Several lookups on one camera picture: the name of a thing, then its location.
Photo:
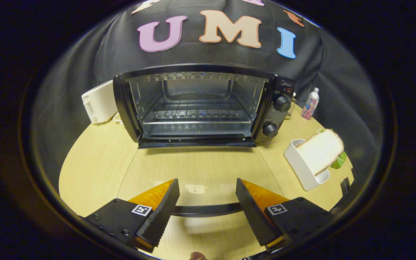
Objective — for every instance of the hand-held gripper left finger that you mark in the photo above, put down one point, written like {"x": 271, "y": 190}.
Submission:
{"x": 163, "y": 216}

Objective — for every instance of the sandwich with lettuce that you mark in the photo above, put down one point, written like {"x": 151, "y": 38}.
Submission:
{"x": 320, "y": 151}

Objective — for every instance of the small black object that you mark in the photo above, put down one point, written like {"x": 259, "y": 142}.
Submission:
{"x": 345, "y": 186}

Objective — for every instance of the white pink spray bottle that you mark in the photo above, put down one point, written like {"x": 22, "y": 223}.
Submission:
{"x": 310, "y": 104}

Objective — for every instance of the white rectangular plastic container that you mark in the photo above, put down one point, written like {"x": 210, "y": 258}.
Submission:
{"x": 302, "y": 169}

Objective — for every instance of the black toaster oven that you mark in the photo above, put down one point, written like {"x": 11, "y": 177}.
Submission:
{"x": 282, "y": 119}

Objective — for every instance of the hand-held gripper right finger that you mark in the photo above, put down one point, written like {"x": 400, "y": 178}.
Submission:
{"x": 253, "y": 213}

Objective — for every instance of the white bread toaster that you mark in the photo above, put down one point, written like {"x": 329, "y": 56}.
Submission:
{"x": 99, "y": 103}

